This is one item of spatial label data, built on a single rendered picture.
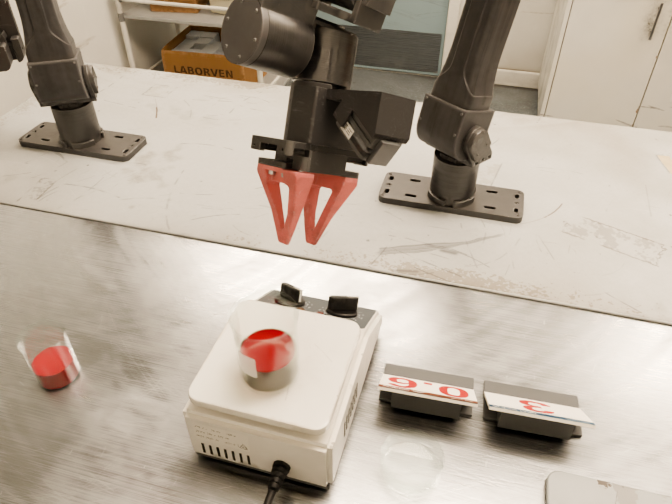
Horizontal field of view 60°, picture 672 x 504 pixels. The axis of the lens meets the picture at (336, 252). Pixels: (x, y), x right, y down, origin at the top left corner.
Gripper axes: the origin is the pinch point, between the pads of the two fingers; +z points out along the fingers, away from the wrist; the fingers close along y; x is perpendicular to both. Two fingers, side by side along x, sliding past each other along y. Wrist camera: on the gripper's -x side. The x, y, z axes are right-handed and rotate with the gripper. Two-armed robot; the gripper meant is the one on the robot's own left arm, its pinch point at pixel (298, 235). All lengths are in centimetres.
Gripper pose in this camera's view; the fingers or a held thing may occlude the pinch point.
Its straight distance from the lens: 58.5
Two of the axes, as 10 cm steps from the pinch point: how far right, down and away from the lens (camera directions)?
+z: -1.6, 9.7, 1.8
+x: -6.5, -2.4, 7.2
